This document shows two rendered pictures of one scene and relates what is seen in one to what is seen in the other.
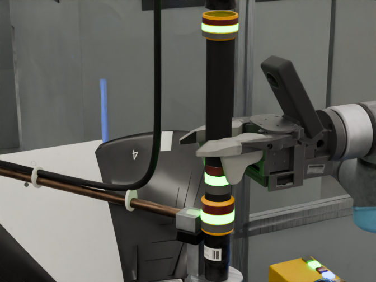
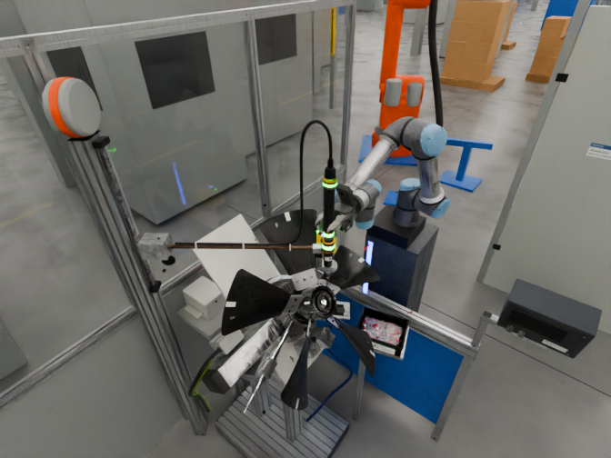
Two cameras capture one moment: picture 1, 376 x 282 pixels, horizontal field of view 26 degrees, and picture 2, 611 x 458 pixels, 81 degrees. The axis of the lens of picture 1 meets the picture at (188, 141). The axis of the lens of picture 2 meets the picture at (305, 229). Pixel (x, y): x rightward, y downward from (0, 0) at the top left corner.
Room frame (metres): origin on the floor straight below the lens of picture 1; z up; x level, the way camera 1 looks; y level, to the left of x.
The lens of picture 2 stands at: (0.14, 0.47, 2.18)
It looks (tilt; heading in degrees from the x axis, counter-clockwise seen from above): 36 degrees down; 333
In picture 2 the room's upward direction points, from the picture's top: 1 degrees counter-clockwise
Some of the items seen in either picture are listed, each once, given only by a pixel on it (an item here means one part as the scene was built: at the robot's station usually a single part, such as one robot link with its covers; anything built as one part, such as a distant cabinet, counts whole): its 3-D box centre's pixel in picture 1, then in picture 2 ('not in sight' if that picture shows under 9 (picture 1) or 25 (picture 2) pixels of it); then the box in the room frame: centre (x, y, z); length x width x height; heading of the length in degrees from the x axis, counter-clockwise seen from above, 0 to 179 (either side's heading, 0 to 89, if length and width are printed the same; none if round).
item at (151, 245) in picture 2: not in sight; (154, 246); (1.28, 0.51, 1.38); 0.10 x 0.07 x 0.08; 60
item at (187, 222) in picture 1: (210, 250); (325, 256); (0.98, -0.03, 1.34); 0.09 x 0.07 x 0.10; 60
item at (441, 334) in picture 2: not in sight; (383, 305); (1.03, -0.41, 0.82); 0.90 x 0.04 x 0.08; 25
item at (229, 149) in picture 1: (232, 162); (336, 228); (0.95, -0.06, 1.48); 0.09 x 0.03 x 0.06; 126
